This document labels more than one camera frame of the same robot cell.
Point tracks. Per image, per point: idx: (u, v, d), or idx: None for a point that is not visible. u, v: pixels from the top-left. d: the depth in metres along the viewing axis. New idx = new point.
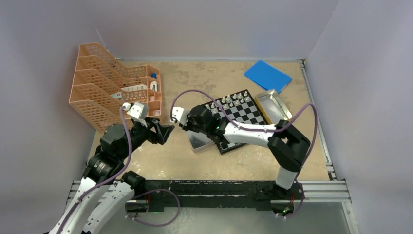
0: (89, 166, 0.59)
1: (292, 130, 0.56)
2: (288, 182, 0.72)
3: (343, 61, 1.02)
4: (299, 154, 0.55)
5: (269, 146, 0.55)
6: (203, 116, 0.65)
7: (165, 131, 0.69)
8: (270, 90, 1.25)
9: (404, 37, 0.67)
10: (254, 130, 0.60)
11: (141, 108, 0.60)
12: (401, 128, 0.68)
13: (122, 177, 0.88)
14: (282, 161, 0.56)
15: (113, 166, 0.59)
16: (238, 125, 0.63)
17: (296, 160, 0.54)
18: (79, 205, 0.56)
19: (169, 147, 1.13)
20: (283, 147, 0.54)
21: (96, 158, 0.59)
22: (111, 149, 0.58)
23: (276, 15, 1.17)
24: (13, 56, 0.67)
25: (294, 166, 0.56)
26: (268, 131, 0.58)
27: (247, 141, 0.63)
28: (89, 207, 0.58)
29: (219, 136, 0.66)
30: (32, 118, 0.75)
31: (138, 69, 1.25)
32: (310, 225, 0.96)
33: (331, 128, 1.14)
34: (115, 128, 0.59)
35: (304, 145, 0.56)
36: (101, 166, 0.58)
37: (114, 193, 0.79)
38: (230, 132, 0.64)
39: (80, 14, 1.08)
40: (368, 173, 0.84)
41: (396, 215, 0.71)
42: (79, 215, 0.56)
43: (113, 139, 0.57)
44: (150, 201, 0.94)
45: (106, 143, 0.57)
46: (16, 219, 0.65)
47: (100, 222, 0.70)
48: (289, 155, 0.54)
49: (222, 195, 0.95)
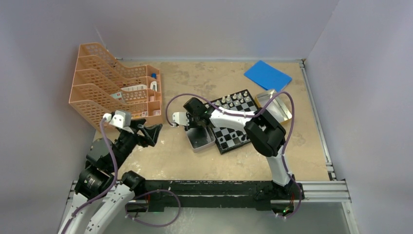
0: (80, 181, 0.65)
1: (268, 117, 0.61)
2: (278, 175, 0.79)
3: (343, 61, 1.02)
4: (272, 140, 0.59)
5: (245, 128, 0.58)
6: (192, 105, 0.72)
7: (154, 132, 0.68)
8: (270, 90, 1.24)
9: (404, 37, 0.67)
10: (235, 115, 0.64)
11: (124, 117, 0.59)
12: (401, 128, 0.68)
13: (122, 177, 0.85)
14: (255, 144, 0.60)
15: (103, 180, 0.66)
16: (223, 110, 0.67)
17: (269, 144, 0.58)
18: (74, 220, 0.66)
19: (169, 147, 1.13)
20: (257, 131, 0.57)
21: (86, 174, 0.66)
22: (100, 165, 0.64)
23: (277, 15, 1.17)
24: (13, 55, 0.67)
25: (267, 150, 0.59)
26: (247, 117, 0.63)
27: (230, 126, 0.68)
28: (84, 221, 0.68)
29: (206, 120, 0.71)
30: (32, 117, 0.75)
31: (137, 69, 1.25)
32: (311, 225, 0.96)
33: (331, 128, 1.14)
34: (102, 143, 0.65)
35: (279, 132, 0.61)
36: (92, 181, 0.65)
37: (114, 196, 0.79)
38: (215, 116, 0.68)
39: (80, 14, 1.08)
40: (369, 173, 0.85)
41: (395, 214, 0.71)
42: (74, 227, 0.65)
43: (99, 155, 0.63)
44: (150, 201, 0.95)
45: (94, 161, 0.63)
46: (16, 219, 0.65)
47: (100, 227, 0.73)
48: (262, 139, 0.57)
49: (222, 195, 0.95)
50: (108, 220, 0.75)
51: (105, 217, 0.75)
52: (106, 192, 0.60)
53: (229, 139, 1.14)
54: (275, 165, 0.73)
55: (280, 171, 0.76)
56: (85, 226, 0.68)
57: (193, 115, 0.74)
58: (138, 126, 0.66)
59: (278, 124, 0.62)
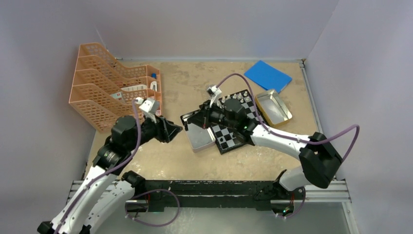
0: (98, 154, 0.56)
1: (326, 145, 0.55)
2: (293, 184, 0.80)
3: (343, 61, 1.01)
4: (330, 172, 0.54)
5: (300, 157, 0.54)
6: (237, 114, 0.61)
7: (172, 130, 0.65)
8: (270, 90, 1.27)
9: (405, 37, 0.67)
10: (286, 137, 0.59)
11: (153, 103, 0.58)
12: (401, 128, 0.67)
13: (123, 175, 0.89)
14: (309, 174, 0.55)
15: (122, 156, 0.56)
16: (269, 128, 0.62)
17: (326, 177, 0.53)
18: (87, 191, 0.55)
19: (169, 148, 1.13)
20: (314, 161, 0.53)
21: (105, 147, 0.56)
22: (121, 140, 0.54)
23: (276, 15, 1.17)
24: (13, 56, 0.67)
25: (321, 182, 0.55)
26: (301, 142, 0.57)
27: (273, 146, 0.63)
28: (98, 193, 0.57)
29: (246, 136, 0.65)
30: (32, 117, 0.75)
31: (138, 69, 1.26)
32: (310, 225, 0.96)
33: (331, 128, 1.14)
34: (126, 118, 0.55)
35: (335, 162, 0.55)
36: (111, 156, 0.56)
37: (115, 190, 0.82)
38: (258, 134, 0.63)
39: (80, 14, 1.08)
40: (369, 173, 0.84)
41: (396, 215, 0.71)
42: (83, 204, 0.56)
43: (124, 128, 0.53)
44: (150, 201, 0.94)
45: (117, 133, 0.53)
46: (15, 218, 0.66)
47: (100, 217, 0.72)
48: (318, 170, 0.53)
49: (222, 195, 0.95)
50: (108, 210, 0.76)
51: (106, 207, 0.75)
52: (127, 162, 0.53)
53: (229, 139, 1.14)
54: (296, 176, 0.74)
55: (299, 182, 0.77)
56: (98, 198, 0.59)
57: (232, 122, 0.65)
58: (160, 117, 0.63)
59: (335, 151, 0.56)
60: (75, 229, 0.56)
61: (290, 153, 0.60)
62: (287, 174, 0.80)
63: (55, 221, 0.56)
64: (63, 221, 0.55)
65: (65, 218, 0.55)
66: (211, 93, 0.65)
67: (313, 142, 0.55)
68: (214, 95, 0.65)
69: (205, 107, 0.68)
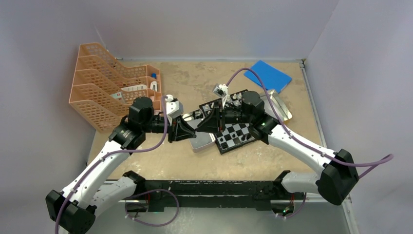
0: (115, 131, 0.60)
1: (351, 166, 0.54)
2: (297, 189, 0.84)
3: (343, 60, 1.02)
4: (346, 189, 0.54)
5: (323, 174, 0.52)
6: (256, 108, 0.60)
7: (183, 134, 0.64)
8: (270, 90, 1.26)
9: (404, 38, 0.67)
10: (308, 148, 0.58)
11: (176, 109, 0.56)
12: (402, 128, 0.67)
13: (127, 172, 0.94)
14: (325, 189, 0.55)
15: (136, 135, 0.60)
16: (290, 133, 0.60)
17: (342, 195, 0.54)
18: (103, 163, 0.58)
19: (169, 148, 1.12)
20: (337, 179, 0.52)
21: (122, 125, 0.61)
22: (137, 118, 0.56)
23: (276, 15, 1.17)
24: (14, 58, 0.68)
25: (334, 198, 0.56)
26: (325, 157, 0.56)
27: (290, 151, 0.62)
28: (112, 167, 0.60)
29: (261, 133, 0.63)
30: (32, 118, 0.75)
31: (138, 69, 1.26)
32: (310, 225, 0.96)
33: (331, 128, 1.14)
34: (145, 100, 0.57)
35: (353, 181, 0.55)
36: (126, 134, 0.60)
37: (118, 183, 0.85)
38: (278, 137, 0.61)
39: (80, 14, 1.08)
40: (368, 173, 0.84)
41: (396, 215, 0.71)
42: (97, 175, 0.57)
43: (141, 107, 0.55)
44: (150, 201, 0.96)
45: (134, 111, 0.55)
46: (14, 218, 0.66)
47: (103, 201, 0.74)
48: (338, 188, 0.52)
49: (222, 195, 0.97)
50: (111, 199, 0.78)
51: (110, 194, 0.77)
52: (131, 151, 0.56)
53: (229, 139, 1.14)
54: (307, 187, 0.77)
55: (304, 189, 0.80)
56: (110, 173, 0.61)
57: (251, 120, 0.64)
58: (178, 119, 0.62)
59: (354, 171, 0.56)
60: (85, 201, 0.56)
61: (311, 165, 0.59)
62: (292, 177, 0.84)
63: (65, 190, 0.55)
64: (74, 190, 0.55)
65: (77, 187, 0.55)
66: (219, 93, 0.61)
67: (338, 160, 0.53)
68: (223, 95, 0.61)
69: (218, 111, 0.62)
